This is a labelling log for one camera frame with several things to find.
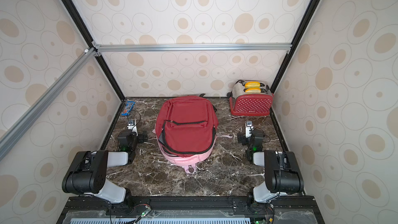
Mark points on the front yellow toast slice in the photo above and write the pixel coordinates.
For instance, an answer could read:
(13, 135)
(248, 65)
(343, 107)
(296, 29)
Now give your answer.
(252, 90)

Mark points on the rear yellow toast slice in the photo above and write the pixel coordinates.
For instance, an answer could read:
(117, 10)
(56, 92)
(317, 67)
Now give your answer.
(252, 85)

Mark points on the black frame post right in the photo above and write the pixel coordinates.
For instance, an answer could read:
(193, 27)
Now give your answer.
(313, 4)

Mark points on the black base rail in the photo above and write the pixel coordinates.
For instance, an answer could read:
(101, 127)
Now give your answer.
(283, 210)

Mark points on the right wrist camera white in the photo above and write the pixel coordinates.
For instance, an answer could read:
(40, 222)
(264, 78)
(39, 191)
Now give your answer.
(248, 129)

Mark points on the black frame post left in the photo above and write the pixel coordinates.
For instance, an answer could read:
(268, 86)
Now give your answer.
(85, 33)

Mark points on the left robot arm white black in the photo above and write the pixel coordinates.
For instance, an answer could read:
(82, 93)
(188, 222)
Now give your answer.
(86, 175)

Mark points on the red backpack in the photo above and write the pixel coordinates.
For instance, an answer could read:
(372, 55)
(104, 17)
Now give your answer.
(186, 126)

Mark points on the black frame post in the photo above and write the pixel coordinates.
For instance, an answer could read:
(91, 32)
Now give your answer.
(85, 33)
(313, 4)

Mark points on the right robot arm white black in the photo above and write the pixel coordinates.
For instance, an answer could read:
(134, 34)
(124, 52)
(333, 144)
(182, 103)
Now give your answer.
(282, 174)

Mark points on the yellow toast slice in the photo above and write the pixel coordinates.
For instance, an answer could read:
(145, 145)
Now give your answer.
(252, 85)
(252, 90)

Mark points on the diagonal aluminium bar left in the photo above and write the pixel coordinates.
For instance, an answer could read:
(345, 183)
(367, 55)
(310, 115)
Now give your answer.
(16, 132)

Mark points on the blue candy packet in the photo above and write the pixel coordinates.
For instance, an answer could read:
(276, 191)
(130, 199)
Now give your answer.
(128, 108)

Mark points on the red polka dot toaster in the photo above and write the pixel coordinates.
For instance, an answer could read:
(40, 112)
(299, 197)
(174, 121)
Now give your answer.
(242, 104)

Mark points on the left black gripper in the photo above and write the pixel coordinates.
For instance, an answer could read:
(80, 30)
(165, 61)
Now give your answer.
(128, 135)

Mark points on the horizontal aluminium bar rear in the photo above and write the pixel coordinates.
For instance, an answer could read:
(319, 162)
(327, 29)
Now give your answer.
(192, 47)

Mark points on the pink backpack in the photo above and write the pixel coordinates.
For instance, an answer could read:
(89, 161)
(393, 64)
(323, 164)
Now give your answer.
(183, 161)

